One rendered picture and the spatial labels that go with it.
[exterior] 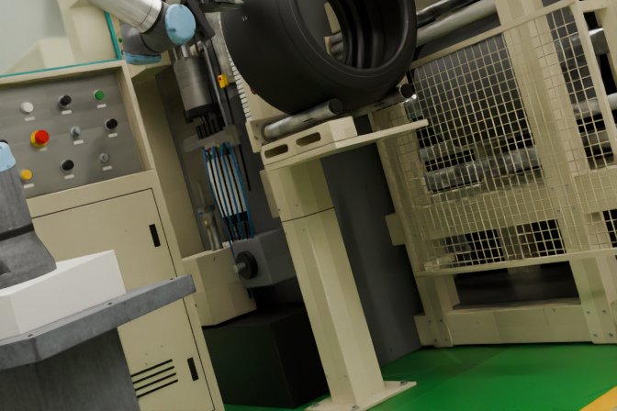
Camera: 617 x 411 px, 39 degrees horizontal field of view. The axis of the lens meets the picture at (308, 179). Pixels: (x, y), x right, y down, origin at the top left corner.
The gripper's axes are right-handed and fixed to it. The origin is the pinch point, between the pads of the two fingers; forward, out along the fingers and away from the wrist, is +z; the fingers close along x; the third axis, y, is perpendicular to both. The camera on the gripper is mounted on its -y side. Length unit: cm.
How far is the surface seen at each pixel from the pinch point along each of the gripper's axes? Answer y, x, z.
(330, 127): -37.3, -9.3, 16.0
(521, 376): -117, -15, 64
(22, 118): -14, 65, -42
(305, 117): -31.7, 2.9, 17.3
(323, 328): -95, 34, 33
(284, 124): -31.2, 13.6, 17.2
